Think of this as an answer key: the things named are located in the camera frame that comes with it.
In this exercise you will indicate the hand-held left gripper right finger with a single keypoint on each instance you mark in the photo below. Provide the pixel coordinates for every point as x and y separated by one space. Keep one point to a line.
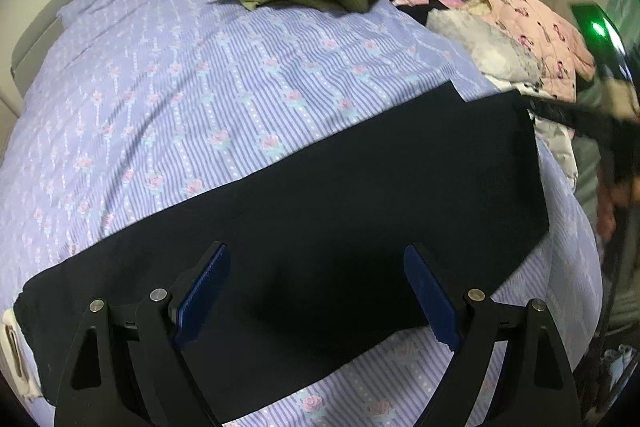
432 297

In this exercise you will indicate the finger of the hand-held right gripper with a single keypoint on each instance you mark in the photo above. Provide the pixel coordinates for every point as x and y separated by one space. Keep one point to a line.
565 114

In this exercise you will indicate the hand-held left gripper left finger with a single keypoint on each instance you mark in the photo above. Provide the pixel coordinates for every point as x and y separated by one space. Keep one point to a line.
202 292

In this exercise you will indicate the black pants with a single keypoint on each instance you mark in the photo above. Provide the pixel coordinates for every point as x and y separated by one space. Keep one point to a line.
320 217

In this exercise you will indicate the person's right hand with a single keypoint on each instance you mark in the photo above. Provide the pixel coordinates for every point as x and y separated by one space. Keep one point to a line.
607 212

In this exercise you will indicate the white patterned garment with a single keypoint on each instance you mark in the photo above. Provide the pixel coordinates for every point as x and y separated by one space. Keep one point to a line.
555 147

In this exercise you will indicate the pink printed quilted jacket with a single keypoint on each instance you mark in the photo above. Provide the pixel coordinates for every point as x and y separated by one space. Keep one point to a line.
535 37

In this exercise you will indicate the white cloth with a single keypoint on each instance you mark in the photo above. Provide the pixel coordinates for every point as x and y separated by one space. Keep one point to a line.
15 352

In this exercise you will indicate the bed with purple floral sheet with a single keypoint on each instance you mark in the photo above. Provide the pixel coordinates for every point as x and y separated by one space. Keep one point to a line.
190 82

